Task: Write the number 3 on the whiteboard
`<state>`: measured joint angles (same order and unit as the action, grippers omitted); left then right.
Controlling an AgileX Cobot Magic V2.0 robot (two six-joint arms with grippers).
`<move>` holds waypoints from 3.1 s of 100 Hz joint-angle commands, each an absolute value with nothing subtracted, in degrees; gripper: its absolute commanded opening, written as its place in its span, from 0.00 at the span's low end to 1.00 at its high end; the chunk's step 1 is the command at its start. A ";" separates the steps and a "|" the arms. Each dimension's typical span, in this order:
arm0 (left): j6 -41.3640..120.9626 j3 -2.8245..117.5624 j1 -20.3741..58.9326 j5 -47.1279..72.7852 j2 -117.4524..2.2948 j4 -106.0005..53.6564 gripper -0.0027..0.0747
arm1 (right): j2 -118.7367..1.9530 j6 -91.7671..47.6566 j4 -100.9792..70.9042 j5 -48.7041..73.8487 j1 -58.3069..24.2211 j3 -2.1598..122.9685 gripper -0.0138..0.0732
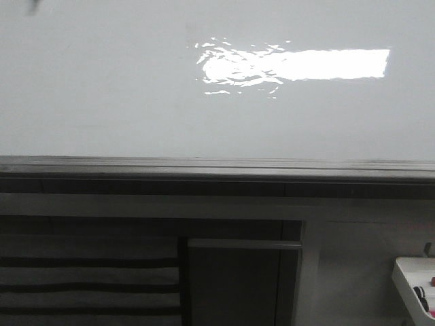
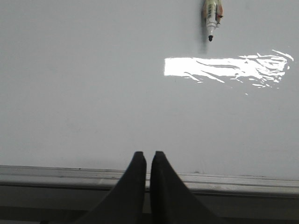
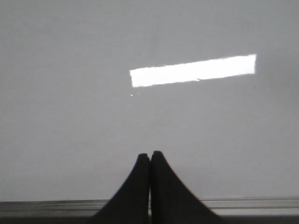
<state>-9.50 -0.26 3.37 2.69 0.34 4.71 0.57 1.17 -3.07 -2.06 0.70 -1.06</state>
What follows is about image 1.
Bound dark whiteboard frame rail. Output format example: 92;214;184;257
1;156;434;200

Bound black white round item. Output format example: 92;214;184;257
413;286;429;312

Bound white whiteboard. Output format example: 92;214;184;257
1;1;434;161

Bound striped grey black slats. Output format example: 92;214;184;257
1;235;189;325

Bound white tray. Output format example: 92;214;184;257
392;257;434;325

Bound dark cabinet panel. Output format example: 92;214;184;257
188;238;302;325

